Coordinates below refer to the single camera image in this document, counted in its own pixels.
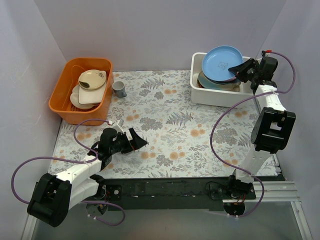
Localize pink ceramic plate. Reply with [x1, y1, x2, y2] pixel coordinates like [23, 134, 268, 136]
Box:
[212, 76, 239, 84]

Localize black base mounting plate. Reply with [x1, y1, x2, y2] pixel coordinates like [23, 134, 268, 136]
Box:
[87, 177, 256, 211]

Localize cream plate with dark patch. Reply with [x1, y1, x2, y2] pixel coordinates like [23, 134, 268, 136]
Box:
[78, 69, 107, 90]

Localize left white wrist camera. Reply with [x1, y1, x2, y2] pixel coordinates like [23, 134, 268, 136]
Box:
[112, 119, 126, 134]

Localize floral patterned table mat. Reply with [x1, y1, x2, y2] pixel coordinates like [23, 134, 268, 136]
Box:
[47, 69, 282, 180]

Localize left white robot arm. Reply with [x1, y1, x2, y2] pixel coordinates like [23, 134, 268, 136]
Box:
[27, 127, 147, 227]

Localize light blue ceramic plate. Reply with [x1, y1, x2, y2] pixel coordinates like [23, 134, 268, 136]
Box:
[201, 45, 243, 82]

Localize cream and blue leaf plate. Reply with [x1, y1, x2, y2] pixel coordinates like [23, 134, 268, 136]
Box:
[197, 71, 241, 91]

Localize grey ceramic cup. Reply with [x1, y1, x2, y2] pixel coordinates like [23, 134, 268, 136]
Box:
[112, 81, 127, 98]

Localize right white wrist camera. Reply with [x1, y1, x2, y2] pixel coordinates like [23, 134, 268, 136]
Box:
[260, 49, 273, 63]

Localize orange plastic bin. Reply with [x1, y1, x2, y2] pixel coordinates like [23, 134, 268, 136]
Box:
[48, 57, 114, 126]

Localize white rectangular plate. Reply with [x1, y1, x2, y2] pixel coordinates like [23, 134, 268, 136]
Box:
[78, 80, 106, 104]

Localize white flower-shaped plate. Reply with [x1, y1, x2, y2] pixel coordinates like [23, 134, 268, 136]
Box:
[70, 84, 94, 110]

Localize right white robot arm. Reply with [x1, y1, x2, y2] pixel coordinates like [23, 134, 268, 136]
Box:
[226, 56, 296, 199]

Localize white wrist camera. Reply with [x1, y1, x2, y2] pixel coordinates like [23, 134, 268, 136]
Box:
[260, 49, 273, 63]
[112, 119, 126, 134]

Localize white plastic bin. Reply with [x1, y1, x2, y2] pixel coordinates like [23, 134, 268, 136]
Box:
[189, 52, 253, 108]

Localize aluminium frame rail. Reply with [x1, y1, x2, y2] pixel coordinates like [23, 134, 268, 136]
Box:
[22, 181, 312, 240]

